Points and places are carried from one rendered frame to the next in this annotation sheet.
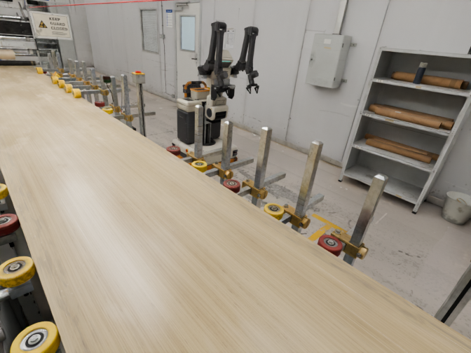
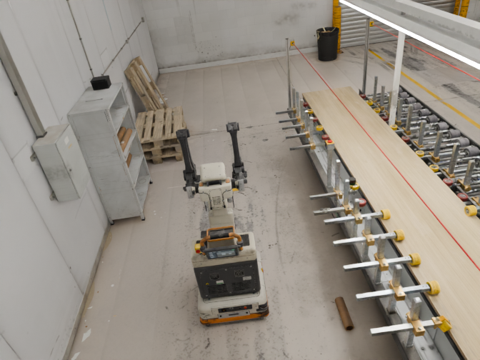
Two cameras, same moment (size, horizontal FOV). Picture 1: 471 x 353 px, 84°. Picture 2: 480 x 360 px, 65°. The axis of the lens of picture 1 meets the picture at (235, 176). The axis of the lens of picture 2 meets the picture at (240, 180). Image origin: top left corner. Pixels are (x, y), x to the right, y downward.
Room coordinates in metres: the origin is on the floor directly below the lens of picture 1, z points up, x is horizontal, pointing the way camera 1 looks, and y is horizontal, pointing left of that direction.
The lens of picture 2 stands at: (4.77, 2.36, 2.97)
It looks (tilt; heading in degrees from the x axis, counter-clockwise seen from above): 33 degrees down; 226
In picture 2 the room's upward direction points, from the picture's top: 8 degrees counter-clockwise
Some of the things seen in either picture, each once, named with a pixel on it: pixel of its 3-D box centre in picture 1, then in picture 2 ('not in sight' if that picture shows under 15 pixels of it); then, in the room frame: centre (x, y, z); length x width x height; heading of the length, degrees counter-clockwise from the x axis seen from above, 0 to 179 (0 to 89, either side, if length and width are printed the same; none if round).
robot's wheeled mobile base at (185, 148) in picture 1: (204, 150); (231, 284); (3.21, 0.44, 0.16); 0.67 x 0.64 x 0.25; 45
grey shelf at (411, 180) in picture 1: (404, 129); (116, 154); (2.85, -1.79, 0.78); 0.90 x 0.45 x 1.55; 46
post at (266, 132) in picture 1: (260, 174); (301, 117); (1.13, -0.12, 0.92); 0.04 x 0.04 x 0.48; 46
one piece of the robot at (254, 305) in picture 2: not in sight; (235, 308); (3.42, 0.69, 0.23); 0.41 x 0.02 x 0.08; 135
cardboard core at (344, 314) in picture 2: not in sight; (343, 313); (2.79, 1.40, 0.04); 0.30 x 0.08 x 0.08; 46
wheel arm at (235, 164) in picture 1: (226, 168); (303, 135); (1.37, 0.06, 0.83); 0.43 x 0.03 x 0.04; 136
